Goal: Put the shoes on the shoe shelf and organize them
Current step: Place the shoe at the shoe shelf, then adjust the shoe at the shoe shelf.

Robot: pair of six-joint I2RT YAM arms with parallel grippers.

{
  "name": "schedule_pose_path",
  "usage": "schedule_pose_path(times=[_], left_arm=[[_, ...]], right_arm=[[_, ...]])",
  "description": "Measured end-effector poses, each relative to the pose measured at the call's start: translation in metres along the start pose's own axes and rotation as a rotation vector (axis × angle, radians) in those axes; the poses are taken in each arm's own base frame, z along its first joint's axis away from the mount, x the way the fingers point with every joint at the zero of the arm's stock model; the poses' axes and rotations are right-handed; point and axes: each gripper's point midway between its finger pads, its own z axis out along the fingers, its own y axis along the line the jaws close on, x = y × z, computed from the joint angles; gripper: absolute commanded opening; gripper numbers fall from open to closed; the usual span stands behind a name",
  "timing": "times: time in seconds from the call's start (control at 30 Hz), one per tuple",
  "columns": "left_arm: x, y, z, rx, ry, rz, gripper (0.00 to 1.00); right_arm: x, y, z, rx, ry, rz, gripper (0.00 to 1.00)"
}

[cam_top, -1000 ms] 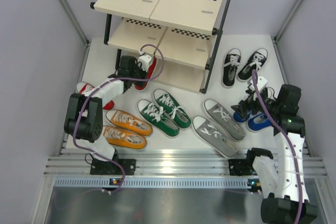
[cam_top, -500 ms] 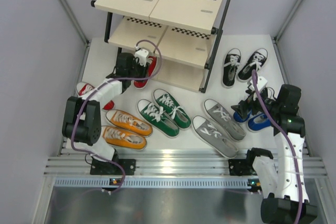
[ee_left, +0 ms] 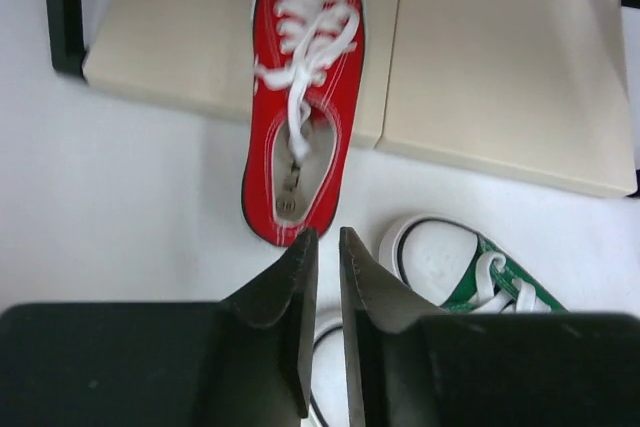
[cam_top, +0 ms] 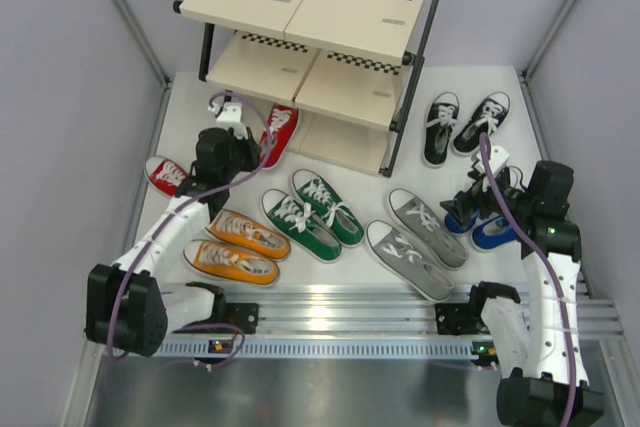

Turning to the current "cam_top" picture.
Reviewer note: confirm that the beige three-tier shoe shelf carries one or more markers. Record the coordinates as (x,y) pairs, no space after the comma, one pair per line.
(351,67)

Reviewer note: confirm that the orange sneaker lower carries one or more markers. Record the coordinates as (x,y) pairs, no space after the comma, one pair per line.
(230,263)

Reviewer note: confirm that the orange sneaker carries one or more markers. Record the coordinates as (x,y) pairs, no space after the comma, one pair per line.
(230,263)
(242,231)

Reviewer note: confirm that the blue sneaker right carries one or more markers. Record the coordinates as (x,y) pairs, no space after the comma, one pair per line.
(492,234)

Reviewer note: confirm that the blue sneaker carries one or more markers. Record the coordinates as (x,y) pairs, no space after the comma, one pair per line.
(456,228)
(492,234)

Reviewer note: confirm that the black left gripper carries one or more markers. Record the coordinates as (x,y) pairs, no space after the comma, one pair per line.
(252,149)

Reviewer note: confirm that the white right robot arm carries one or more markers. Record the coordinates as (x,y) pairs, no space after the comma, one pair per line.
(544,382)

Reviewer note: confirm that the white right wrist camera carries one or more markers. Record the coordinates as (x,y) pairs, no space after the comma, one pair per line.
(498,158)

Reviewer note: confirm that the aluminium mounting rail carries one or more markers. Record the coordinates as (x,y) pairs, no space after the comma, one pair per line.
(322,322)

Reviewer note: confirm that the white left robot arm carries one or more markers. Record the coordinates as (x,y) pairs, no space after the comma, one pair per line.
(130,306)

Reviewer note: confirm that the orange sneaker upper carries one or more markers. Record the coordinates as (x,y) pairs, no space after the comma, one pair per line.
(242,231)

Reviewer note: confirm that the black sneaker left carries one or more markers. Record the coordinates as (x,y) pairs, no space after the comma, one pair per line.
(440,120)

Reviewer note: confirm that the green sneaker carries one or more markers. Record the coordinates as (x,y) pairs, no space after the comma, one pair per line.
(328,205)
(298,221)

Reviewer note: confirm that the black sneaker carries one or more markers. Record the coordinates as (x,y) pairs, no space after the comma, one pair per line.
(440,120)
(487,118)

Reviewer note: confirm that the grey sneaker lower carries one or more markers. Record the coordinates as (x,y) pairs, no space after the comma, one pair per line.
(398,255)

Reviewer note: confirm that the black sneaker right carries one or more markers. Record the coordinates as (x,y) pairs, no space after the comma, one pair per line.
(487,118)

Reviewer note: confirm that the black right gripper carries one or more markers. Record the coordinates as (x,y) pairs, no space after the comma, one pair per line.
(464,202)

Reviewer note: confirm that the grey sneaker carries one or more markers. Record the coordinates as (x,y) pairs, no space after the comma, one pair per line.
(411,212)
(398,255)

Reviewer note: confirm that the blue sneaker left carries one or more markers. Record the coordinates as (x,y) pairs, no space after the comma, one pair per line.
(456,228)

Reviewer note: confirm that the grey sneaker upper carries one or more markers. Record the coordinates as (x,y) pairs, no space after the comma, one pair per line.
(411,212)

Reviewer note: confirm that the red sneaker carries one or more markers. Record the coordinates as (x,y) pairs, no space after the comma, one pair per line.
(164,174)
(282,123)

